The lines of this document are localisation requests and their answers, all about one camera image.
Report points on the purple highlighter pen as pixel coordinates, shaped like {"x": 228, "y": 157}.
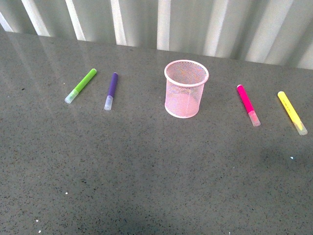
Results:
{"x": 111, "y": 92}

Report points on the pink highlighter pen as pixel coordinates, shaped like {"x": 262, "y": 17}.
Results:
{"x": 248, "y": 106}

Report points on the pink mesh pen cup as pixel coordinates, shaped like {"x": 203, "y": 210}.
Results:
{"x": 185, "y": 80}

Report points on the green highlighter pen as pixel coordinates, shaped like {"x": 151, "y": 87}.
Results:
{"x": 71, "y": 96}

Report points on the yellow highlighter pen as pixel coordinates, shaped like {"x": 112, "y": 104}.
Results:
{"x": 292, "y": 113}

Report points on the white pleated curtain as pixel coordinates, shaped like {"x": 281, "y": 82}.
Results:
{"x": 278, "y": 32}

